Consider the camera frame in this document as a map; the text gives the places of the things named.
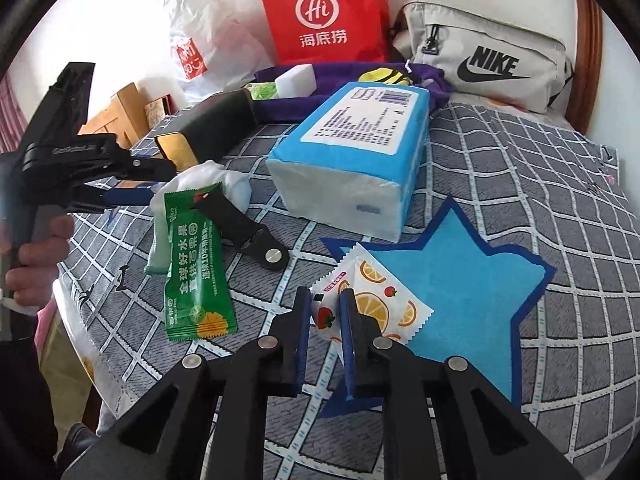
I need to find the reddish brown box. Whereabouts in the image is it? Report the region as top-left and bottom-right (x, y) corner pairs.
(144, 96), (176, 128)

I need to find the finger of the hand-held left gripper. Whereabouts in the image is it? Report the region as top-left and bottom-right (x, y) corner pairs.
(70, 182), (157, 212)
(104, 151), (175, 182)

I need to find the green snack packet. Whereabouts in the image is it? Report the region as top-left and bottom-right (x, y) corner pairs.
(162, 184), (238, 344)

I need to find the light grey waist bag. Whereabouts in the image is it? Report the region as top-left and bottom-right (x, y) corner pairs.
(390, 1), (576, 114)

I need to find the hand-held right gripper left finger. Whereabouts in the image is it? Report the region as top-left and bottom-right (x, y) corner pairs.
(60, 286), (313, 480)

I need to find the blue star shaped mat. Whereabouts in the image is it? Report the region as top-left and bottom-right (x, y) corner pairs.
(317, 195), (557, 419)

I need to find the black shoe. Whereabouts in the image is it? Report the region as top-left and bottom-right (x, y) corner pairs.
(59, 422), (102, 467)

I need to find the cardboard box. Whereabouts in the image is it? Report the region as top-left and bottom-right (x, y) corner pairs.
(97, 82), (171, 149)

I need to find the blue tissue pack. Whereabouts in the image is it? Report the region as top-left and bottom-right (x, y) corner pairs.
(265, 81), (432, 242)

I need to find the pink curtain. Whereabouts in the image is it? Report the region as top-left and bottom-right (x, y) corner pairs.
(0, 72), (29, 154)

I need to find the green crumpled wrapper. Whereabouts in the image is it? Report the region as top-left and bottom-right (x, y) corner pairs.
(245, 81), (279, 102)

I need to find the purple towel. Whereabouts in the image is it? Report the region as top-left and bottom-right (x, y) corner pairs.
(252, 61), (453, 123)

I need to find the white sponge block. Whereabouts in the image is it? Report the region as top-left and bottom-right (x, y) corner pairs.
(275, 65), (317, 97)

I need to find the white plastic bag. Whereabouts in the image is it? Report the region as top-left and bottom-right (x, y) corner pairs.
(167, 0), (277, 104)

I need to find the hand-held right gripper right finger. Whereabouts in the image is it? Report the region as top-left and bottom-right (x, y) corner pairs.
(339, 287), (585, 480)

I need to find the fruit printed snack packet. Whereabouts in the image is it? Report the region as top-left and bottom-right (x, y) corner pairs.
(310, 242), (435, 361)

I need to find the person's left forearm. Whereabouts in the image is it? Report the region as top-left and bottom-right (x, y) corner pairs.
(0, 310), (58, 480)

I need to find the wooden headboard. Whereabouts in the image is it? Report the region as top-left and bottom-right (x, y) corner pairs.
(570, 0), (607, 136)

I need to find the person's left hand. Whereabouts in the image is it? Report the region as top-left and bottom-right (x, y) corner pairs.
(4, 214), (77, 317)

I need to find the yellow black striped toy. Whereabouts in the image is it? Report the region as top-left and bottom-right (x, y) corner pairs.
(357, 64), (416, 87)

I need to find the white cloth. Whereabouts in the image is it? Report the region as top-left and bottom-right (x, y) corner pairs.
(150, 160), (252, 217)

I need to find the red paper bag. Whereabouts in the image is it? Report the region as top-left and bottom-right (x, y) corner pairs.
(256, 0), (392, 67)

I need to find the black pouch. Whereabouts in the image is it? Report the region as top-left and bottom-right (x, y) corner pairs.
(154, 88), (261, 172)

